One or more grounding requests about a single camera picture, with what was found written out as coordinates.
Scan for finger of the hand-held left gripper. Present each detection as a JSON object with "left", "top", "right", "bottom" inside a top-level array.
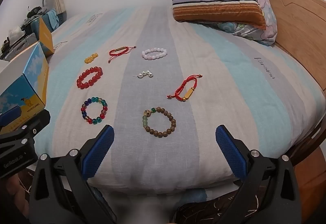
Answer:
[
  {"left": 0, "top": 105, "right": 22, "bottom": 126},
  {"left": 0, "top": 109, "right": 51, "bottom": 149}
]

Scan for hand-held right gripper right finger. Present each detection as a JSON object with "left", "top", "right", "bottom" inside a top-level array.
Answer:
[{"left": 215, "top": 125, "right": 302, "bottom": 224}]

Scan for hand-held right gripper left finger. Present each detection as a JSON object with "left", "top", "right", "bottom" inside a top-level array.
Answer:
[{"left": 29, "top": 125, "right": 115, "bottom": 224}]

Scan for blue and yellow cardboard box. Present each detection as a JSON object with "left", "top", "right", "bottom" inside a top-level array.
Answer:
[{"left": 0, "top": 42, "right": 50, "bottom": 134}]

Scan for multicolour glass bead bracelet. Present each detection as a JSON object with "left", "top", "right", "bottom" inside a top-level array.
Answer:
[{"left": 81, "top": 96, "right": 109, "bottom": 125}]

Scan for brown wooden bead bracelet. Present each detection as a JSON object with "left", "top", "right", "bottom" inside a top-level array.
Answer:
[{"left": 142, "top": 106, "right": 177, "bottom": 139}]

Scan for person's left hand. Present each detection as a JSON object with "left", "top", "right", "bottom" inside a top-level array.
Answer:
[{"left": 0, "top": 175, "right": 31, "bottom": 219}]

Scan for brown patterned cloth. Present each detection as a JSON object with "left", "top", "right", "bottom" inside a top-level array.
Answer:
[{"left": 173, "top": 197, "right": 245, "bottom": 224}]

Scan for grey case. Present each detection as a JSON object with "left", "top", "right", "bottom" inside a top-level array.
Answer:
[{"left": 0, "top": 33, "right": 39, "bottom": 61}]

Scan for yellow open box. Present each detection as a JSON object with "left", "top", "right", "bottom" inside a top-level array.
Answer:
[{"left": 38, "top": 17, "right": 54, "bottom": 57}]

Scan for striped blue grey bed sheet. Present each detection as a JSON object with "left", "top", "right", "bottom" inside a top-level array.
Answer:
[{"left": 33, "top": 6, "right": 326, "bottom": 195}]

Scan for dark clutter pile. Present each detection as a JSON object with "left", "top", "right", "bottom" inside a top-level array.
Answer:
[{"left": 25, "top": 6, "right": 49, "bottom": 20}]

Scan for teal storage box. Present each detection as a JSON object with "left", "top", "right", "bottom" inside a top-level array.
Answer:
[{"left": 39, "top": 9, "right": 67, "bottom": 32}]

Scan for light blue cloth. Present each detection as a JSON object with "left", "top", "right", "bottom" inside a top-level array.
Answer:
[{"left": 47, "top": 9, "right": 59, "bottom": 29}]

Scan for floral pastel pillow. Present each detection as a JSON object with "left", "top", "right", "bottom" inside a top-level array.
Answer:
[{"left": 209, "top": 0, "right": 278, "bottom": 47}]

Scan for striped red brown pillow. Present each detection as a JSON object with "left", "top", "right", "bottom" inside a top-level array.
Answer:
[{"left": 171, "top": 0, "right": 267, "bottom": 30}]

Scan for red bead bracelet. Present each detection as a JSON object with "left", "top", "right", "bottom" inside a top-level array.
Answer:
[{"left": 76, "top": 66, "right": 104, "bottom": 90}]

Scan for red cord bracelet gold bar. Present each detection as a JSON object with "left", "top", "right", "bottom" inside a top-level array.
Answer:
[{"left": 167, "top": 74, "right": 203, "bottom": 102}]

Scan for yellow bead bracelet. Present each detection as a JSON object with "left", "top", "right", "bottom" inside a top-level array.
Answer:
[{"left": 84, "top": 52, "right": 99, "bottom": 64}]

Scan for red cord bracelet brass tube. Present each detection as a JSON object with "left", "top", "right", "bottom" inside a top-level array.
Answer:
[{"left": 108, "top": 46, "right": 136, "bottom": 63}]

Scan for pale pink bead bracelet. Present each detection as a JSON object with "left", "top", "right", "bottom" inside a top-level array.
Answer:
[{"left": 142, "top": 47, "right": 168, "bottom": 61}]

